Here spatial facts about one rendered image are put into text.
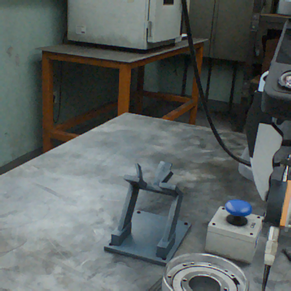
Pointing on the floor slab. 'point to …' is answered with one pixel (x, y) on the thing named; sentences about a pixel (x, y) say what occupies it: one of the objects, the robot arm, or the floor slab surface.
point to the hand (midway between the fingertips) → (281, 195)
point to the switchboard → (225, 32)
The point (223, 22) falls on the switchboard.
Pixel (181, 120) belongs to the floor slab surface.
